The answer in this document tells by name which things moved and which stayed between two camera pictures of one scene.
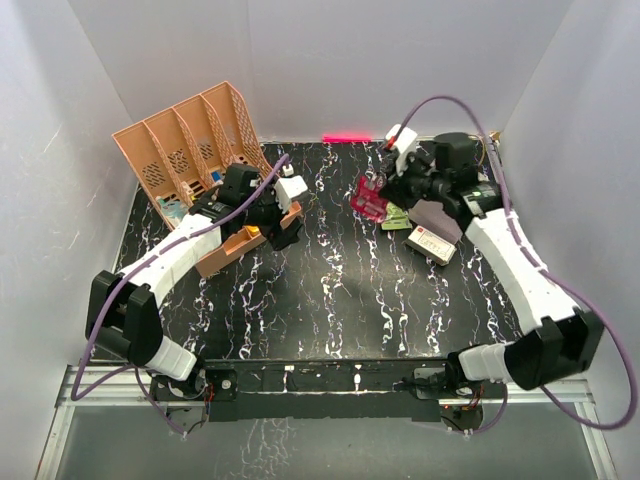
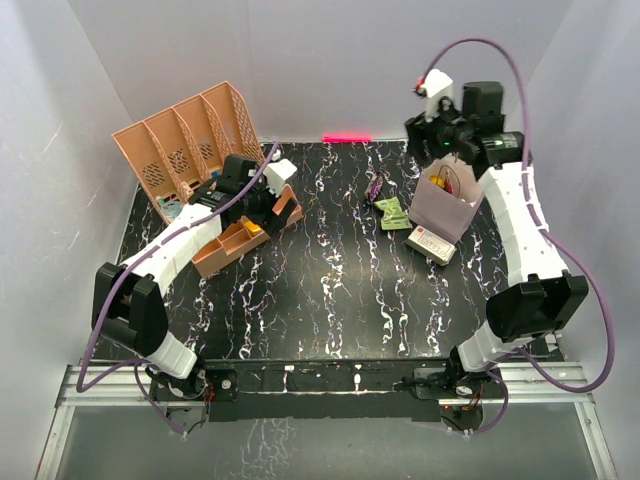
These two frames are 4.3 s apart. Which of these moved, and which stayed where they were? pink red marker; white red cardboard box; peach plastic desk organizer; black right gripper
Moved: black right gripper
Stayed: pink red marker; white red cardboard box; peach plastic desk organizer
